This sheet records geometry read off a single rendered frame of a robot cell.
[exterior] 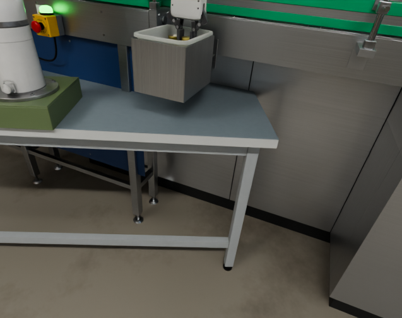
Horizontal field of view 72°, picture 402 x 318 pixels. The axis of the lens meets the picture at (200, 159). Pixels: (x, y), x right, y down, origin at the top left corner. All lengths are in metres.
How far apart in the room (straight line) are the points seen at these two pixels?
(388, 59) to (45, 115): 1.00
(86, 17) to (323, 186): 1.22
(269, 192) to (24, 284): 1.20
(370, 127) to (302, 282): 0.76
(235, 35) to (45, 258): 1.28
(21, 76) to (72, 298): 0.90
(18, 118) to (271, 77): 0.92
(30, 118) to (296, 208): 1.23
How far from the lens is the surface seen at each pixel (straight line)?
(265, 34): 0.99
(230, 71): 1.27
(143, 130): 0.86
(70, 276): 1.46
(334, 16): 0.99
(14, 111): 0.94
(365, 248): 1.15
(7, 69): 0.96
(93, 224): 1.63
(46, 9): 1.25
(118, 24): 1.11
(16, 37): 0.94
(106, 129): 0.89
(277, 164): 1.39
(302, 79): 1.22
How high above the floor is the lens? 1.16
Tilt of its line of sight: 34 degrees down
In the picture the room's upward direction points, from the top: 5 degrees clockwise
